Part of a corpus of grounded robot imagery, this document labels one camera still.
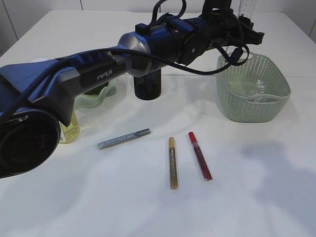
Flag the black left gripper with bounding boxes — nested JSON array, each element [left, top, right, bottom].
[[222, 8, 264, 47]]

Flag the clear plastic ruler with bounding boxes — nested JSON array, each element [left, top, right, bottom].
[[237, 0, 257, 52]]

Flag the clear plastic sheet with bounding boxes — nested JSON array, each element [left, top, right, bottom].
[[248, 79, 269, 103]]

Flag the silver glitter pen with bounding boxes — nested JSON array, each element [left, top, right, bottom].
[[96, 128, 151, 150]]

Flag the yellow oil bottle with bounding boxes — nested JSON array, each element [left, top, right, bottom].
[[29, 57, 81, 145]]

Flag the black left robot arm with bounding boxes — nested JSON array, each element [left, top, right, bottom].
[[0, 0, 264, 178]]

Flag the green plastic woven basket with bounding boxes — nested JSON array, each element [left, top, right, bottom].
[[216, 53, 291, 123]]

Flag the black mesh pen holder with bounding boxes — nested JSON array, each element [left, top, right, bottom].
[[133, 69, 161, 101]]

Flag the red glitter pen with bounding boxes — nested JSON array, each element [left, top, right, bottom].
[[188, 131, 213, 181]]

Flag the gold glitter pen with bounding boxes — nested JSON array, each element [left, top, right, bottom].
[[168, 137, 179, 189]]

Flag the green ruffled glass plate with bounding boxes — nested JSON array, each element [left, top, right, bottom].
[[74, 79, 118, 110]]

